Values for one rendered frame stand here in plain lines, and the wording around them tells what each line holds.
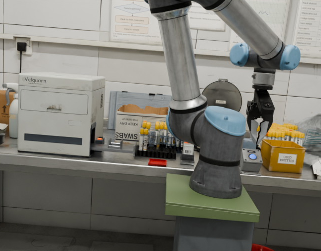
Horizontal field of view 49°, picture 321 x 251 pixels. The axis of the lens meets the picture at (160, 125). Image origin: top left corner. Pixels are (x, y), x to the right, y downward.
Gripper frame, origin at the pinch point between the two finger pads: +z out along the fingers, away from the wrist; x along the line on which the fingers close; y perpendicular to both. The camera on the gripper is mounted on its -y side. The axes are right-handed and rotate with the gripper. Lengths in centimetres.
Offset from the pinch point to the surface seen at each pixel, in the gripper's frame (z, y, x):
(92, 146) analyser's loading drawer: 9, 7, 60
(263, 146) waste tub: 5.2, 16.9, -7.5
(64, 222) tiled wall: 72, 68, 88
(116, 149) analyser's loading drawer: 9, 6, 51
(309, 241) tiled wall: 70, 69, -57
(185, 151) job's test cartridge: 8.2, 8.9, 24.7
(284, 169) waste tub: 11.5, 7.4, -13.9
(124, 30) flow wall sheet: -41, 67, 59
